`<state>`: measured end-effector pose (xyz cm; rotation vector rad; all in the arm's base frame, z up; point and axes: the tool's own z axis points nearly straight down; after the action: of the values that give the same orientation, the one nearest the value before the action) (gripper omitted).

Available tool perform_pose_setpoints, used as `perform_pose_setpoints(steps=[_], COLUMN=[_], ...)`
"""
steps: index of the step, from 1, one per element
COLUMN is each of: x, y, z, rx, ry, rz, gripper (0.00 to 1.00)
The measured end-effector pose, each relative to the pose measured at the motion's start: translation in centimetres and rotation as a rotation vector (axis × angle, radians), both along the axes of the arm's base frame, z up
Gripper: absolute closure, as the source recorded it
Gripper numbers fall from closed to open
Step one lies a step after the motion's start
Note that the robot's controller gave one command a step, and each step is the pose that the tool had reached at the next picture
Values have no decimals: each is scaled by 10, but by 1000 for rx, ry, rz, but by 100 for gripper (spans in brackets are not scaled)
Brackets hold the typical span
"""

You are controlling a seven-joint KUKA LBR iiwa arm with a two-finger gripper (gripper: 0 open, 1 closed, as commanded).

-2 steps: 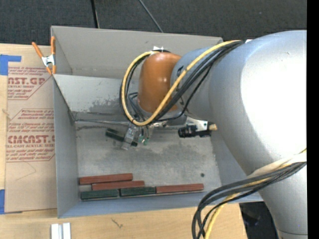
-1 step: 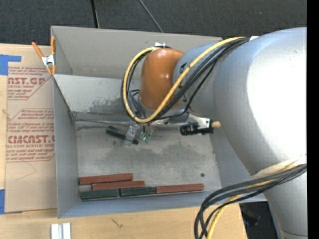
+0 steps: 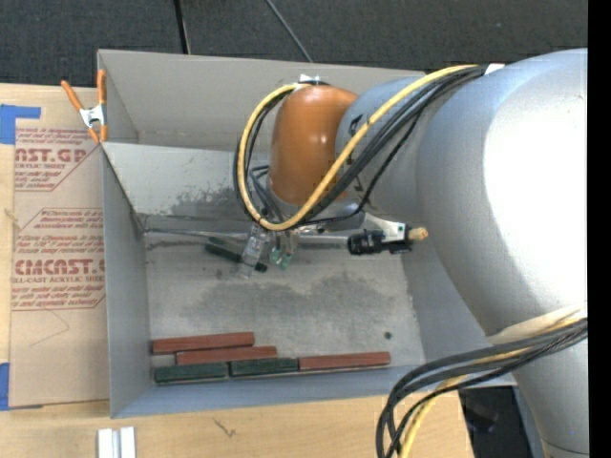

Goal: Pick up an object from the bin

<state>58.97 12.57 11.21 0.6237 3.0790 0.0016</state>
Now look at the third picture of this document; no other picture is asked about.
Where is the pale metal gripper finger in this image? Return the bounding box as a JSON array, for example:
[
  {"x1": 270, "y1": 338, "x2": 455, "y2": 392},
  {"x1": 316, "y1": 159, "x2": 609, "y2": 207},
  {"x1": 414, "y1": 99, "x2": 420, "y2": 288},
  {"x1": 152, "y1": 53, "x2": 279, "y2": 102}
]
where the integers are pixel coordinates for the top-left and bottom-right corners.
[{"x1": 240, "y1": 223, "x2": 266, "y2": 280}]

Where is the dark green flat block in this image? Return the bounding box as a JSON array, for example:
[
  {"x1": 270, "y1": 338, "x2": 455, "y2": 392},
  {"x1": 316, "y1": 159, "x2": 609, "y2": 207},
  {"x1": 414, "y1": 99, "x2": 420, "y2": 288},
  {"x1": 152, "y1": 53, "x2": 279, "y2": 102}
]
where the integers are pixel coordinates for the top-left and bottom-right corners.
[
  {"x1": 204, "y1": 237, "x2": 269, "y2": 274},
  {"x1": 228, "y1": 357, "x2": 301, "y2": 378},
  {"x1": 153, "y1": 362, "x2": 231, "y2": 385}
]

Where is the grey metal bin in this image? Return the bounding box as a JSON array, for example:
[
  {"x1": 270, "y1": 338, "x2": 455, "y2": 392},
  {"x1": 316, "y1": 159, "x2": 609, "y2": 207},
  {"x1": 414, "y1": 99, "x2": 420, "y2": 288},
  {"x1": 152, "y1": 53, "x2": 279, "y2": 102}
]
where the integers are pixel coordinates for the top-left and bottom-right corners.
[{"x1": 95, "y1": 49, "x2": 519, "y2": 420}]

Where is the red-brown flat block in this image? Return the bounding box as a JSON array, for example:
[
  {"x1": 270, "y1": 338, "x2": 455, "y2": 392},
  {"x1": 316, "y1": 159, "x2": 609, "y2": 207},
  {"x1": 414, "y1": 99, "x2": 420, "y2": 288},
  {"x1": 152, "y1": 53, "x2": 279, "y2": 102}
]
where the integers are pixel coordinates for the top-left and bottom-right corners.
[
  {"x1": 175, "y1": 344, "x2": 280, "y2": 367},
  {"x1": 298, "y1": 350, "x2": 392, "y2": 372},
  {"x1": 151, "y1": 331, "x2": 257, "y2": 356}
]

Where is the brown cardboard board red print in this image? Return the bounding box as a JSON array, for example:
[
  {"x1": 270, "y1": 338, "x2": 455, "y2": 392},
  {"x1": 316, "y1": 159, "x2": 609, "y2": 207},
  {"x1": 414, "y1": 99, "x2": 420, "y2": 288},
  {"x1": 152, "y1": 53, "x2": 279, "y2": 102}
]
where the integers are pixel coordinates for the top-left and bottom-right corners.
[{"x1": 0, "y1": 82, "x2": 112, "y2": 410}]

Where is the black cylinder on white bracket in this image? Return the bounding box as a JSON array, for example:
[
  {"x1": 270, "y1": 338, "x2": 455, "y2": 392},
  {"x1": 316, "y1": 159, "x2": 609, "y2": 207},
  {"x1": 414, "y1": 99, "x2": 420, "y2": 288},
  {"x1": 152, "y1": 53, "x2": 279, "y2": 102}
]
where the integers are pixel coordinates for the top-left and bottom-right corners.
[{"x1": 347, "y1": 212, "x2": 430, "y2": 258}]

